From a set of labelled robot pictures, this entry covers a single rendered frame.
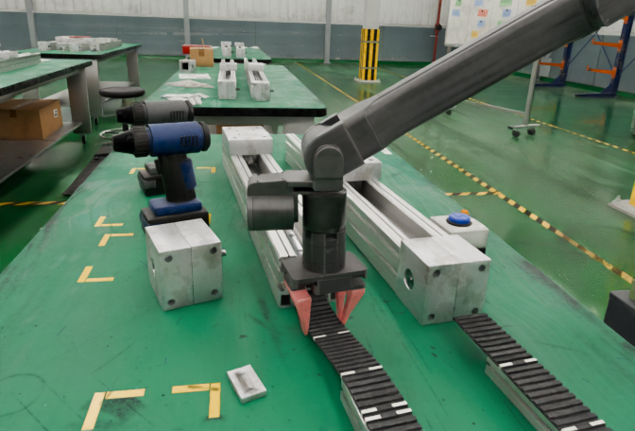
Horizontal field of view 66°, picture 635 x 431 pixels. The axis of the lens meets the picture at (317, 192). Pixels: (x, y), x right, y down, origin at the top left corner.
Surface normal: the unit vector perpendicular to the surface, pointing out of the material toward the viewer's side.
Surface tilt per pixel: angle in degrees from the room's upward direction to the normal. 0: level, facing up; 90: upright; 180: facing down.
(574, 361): 0
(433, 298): 90
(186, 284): 90
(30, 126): 90
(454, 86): 93
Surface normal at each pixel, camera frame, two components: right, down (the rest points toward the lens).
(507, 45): 0.06, 0.29
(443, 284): 0.28, 0.32
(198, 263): 0.48, 0.30
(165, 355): 0.04, -0.94
